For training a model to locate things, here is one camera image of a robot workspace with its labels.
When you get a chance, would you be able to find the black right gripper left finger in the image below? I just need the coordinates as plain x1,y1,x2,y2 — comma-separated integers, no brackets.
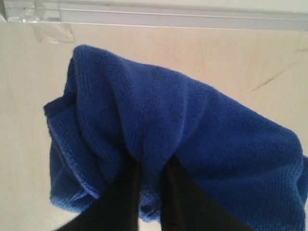
58,157,141,231

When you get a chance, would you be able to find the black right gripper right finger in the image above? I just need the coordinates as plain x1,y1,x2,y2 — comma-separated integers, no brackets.
161,157,241,231

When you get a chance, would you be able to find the blue cloth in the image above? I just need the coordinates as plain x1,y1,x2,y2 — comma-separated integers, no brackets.
44,45,308,231

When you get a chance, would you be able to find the clear tape back right corner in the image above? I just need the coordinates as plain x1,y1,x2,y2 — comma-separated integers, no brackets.
3,0,74,44

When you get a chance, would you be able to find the white whiteboard with aluminium frame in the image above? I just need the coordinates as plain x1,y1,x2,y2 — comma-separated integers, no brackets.
0,0,308,31

